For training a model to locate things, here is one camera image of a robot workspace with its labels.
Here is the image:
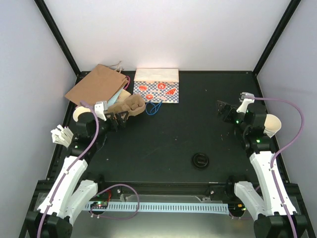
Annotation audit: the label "brown pulp cup carrier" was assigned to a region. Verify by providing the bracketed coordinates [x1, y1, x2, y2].
[107, 94, 146, 117]

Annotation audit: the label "blue checkered paper bag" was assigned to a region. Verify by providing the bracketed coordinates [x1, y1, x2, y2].
[133, 68, 179, 116]

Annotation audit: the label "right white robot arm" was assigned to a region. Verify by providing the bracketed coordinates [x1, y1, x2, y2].
[217, 98, 308, 238]

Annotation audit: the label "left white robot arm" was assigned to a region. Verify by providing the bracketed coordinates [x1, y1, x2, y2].
[25, 109, 118, 238]

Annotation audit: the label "pink and blue paper bags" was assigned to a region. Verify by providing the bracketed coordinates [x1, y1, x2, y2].
[107, 76, 131, 106]

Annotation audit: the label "left stack of paper cups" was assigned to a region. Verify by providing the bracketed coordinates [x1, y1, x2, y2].
[72, 106, 89, 122]

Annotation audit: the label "stack of paper cups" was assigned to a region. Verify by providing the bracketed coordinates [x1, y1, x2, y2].
[264, 114, 282, 138]
[72, 106, 89, 122]

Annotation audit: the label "brown kraft paper bag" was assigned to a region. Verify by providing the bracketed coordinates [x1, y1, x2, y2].
[65, 64, 128, 106]

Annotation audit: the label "right stack of paper cups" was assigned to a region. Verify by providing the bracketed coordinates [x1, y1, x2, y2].
[264, 114, 282, 138]

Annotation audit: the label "black plastic cup lid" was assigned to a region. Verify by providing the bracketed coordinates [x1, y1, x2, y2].
[191, 153, 209, 170]

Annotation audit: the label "small circuit board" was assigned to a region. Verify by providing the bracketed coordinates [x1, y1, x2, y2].
[90, 201, 108, 209]

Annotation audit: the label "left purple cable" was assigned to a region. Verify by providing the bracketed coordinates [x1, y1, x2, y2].
[36, 100, 139, 238]

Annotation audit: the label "purple cable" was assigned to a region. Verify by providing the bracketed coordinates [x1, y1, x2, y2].
[36, 100, 139, 238]
[229, 97, 305, 238]

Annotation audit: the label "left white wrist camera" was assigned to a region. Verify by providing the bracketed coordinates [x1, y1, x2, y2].
[94, 101, 108, 121]

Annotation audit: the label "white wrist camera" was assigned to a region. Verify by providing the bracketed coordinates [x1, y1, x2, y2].
[236, 92, 255, 114]
[94, 101, 108, 121]

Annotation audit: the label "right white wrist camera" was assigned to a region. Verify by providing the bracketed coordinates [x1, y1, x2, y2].
[236, 92, 255, 114]

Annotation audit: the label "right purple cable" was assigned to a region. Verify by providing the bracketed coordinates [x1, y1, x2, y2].
[229, 97, 305, 238]

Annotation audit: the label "light blue cable duct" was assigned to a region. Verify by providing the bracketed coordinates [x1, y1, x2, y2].
[83, 201, 229, 215]

